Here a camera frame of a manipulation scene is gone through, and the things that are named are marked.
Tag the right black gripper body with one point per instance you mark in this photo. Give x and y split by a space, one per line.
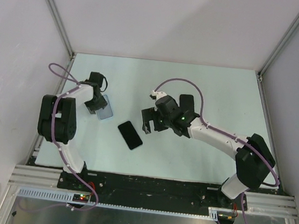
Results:
164 122

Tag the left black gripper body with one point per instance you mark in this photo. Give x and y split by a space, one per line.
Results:
95 104

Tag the translucent blue phone case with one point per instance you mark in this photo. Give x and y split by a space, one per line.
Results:
106 112

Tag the black phone case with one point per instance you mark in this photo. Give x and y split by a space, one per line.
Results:
186 102

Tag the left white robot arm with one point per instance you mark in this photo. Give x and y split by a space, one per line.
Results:
58 116

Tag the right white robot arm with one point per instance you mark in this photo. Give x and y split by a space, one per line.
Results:
252 156

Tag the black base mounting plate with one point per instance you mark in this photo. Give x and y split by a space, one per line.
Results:
150 193

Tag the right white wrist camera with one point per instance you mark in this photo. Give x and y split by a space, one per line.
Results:
155 95

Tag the right aluminium frame post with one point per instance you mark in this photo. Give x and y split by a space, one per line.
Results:
281 45

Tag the aluminium frame post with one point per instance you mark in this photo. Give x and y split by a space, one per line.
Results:
54 12
281 45

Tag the left aluminium frame post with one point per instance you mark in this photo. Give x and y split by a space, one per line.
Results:
54 12

